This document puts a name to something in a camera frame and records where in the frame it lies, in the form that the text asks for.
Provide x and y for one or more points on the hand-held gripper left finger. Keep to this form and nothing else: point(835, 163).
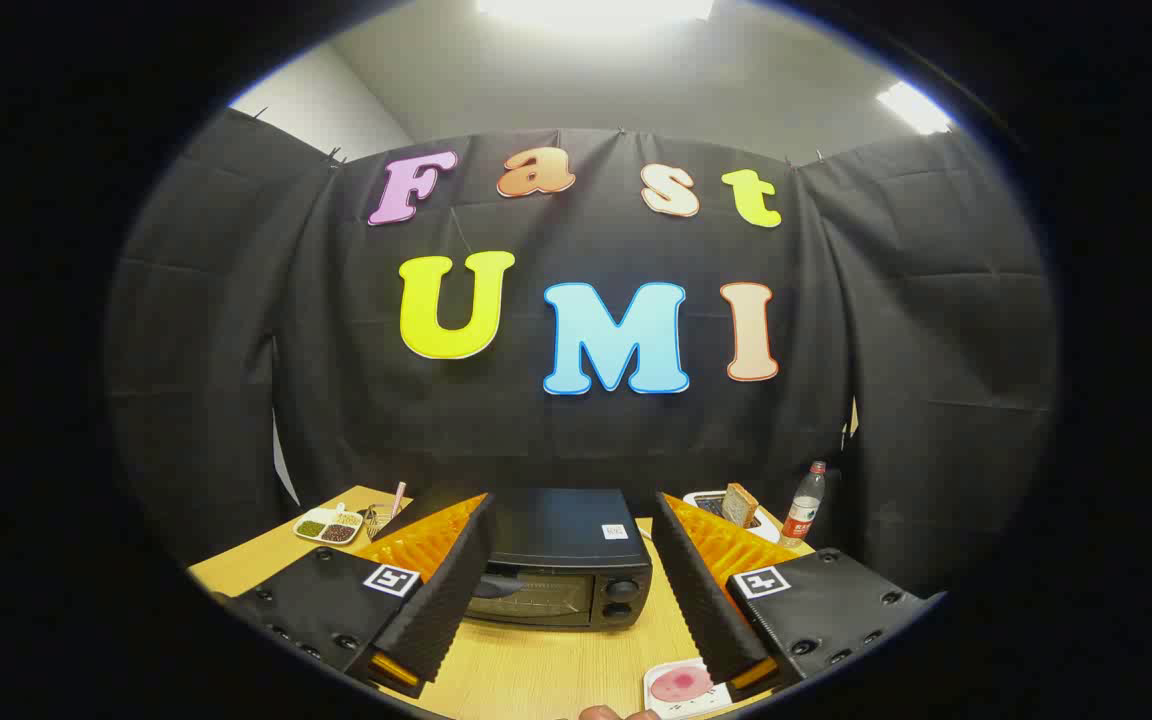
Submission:
point(448, 598)

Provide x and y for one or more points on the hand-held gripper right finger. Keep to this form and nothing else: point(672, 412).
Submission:
point(696, 592)

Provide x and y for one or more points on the pink ham slice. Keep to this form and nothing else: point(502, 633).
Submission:
point(681, 684)

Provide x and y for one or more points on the white square plate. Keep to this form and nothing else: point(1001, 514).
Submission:
point(666, 705)

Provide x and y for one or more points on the black toaster oven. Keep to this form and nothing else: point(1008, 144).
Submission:
point(556, 530)

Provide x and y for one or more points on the white pop-up toaster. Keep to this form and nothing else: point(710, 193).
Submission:
point(768, 530)

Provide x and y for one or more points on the brown bread slice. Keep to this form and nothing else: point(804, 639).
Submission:
point(739, 505)

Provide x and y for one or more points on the clear plastic water bottle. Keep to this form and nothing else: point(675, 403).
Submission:
point(802, 512)

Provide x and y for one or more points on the white divided dish of beans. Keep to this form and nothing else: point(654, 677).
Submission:
point(326, 527)

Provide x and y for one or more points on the black backdrop cloth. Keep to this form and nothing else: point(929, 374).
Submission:
point(236, 350)

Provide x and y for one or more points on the ceiling light panel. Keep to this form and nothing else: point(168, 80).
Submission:
point(914, 108)
point(596, 8)

